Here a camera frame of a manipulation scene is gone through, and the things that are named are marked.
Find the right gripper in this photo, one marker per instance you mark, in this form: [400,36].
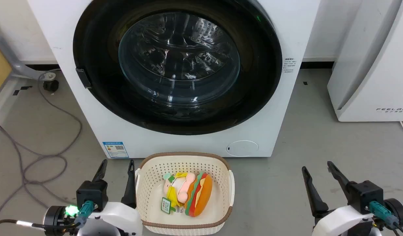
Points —
[342,223]

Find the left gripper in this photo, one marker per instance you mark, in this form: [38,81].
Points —
[119,219]

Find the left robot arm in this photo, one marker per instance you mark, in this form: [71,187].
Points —
[55,216]

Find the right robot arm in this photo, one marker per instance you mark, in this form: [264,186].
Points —
[399,209]

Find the white washing machine body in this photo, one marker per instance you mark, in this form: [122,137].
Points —
[90,126]

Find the black round glass washer door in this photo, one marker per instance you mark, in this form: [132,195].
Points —
[96,46]

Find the blue energy label sticker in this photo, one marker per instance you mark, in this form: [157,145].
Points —
[115,149]

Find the cream perforated laundry basket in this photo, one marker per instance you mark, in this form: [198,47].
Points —
[149,196]

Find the green paper hang tag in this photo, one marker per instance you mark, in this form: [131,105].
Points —
[166,205]

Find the pink and yellow plush doll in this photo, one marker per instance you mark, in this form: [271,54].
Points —
[182,188]

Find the plush hamburger toy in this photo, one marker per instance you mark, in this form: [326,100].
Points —
[201,196]

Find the oval white filter cover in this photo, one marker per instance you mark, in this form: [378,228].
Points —
[242,148]

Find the white air purifier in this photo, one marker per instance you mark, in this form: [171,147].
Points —
[368,82]

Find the black caster wheel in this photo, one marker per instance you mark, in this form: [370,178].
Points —
[51,86]

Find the small white text label sticker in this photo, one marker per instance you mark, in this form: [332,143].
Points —
[289,65]

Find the grey metal furniture leg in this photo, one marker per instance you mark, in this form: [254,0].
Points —
[14,64]

